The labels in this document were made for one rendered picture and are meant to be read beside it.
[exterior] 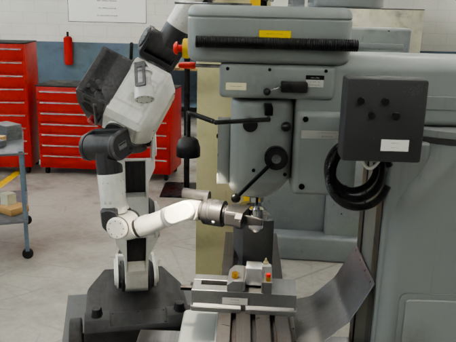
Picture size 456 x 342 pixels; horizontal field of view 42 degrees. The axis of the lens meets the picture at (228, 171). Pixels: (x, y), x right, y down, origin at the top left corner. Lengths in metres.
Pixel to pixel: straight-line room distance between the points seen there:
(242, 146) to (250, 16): 0.38
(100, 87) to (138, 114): 0.16
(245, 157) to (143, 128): 0.46
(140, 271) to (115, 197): 0.70
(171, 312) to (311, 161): 1.13
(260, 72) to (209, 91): 1.88
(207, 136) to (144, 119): 1.57
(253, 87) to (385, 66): 0.38
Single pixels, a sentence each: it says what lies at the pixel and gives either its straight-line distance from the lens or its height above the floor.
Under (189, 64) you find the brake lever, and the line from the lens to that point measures 1.95.
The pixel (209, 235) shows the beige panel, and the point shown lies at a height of 0.47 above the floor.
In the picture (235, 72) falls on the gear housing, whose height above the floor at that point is 1.70.
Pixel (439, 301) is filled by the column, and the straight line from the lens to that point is 1.94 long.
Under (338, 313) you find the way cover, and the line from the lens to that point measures 2.04.
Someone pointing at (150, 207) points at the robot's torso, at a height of 1.06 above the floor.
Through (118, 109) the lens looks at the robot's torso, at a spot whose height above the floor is 1.53.
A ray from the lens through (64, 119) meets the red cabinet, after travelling 6.84.
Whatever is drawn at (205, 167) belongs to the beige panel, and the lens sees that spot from 3.70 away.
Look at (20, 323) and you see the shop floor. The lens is 3.95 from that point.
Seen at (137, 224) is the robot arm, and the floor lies 1.16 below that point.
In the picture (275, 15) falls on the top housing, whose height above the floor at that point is 1.86.
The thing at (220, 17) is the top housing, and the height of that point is 1.86.
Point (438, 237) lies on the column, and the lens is 1.87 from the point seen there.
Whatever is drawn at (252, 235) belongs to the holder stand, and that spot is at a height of 1.05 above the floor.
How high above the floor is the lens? 1.89
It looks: 15 degrees down
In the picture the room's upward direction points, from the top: 1 degrees clockwise
